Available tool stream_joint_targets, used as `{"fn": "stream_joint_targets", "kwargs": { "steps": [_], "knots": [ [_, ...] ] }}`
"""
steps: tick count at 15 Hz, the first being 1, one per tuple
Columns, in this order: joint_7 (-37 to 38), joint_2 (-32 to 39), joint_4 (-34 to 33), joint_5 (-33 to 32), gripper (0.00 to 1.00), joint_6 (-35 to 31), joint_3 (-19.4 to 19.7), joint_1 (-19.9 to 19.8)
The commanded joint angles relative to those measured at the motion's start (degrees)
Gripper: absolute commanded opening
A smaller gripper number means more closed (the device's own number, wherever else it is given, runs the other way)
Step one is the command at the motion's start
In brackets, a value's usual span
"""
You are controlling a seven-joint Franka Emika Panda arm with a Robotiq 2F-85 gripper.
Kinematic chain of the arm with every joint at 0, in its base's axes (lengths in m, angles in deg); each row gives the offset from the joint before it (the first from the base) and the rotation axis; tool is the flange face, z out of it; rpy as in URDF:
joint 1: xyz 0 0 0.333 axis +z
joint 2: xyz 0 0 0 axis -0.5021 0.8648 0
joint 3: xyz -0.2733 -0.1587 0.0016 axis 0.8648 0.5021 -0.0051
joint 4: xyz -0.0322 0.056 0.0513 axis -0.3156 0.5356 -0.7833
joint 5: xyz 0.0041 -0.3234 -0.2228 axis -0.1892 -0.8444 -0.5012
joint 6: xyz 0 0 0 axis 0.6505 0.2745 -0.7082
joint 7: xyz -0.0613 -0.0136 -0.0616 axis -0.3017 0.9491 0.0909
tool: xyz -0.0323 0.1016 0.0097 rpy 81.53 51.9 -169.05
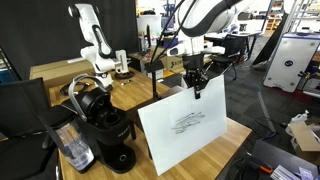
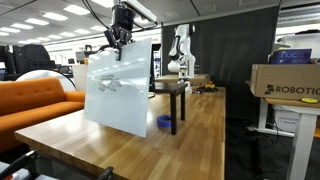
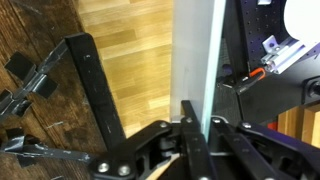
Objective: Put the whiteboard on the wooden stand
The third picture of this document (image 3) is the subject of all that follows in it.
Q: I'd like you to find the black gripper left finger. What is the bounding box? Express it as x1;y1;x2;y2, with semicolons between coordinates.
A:
88;99;218;180

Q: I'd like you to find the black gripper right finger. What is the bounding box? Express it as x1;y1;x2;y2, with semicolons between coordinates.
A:
207;116;320;180

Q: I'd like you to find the white glass whiteboard with scribble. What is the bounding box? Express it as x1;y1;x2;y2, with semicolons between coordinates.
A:
169;0;228;142

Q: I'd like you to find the dark wooden stand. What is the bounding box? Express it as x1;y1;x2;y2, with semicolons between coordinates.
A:
0;0;109;180

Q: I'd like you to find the orange black tool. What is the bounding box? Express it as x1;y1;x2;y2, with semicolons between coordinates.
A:
232;66;268;95

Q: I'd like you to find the black ledge bar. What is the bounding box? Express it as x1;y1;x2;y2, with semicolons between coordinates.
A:
64;32;128;153

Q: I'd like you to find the aluminium extrusion bracket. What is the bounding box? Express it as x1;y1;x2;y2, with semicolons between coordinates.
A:
260;34;308;75

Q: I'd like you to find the white round mount base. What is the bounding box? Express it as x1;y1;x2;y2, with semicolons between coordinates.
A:
282;0;320;48

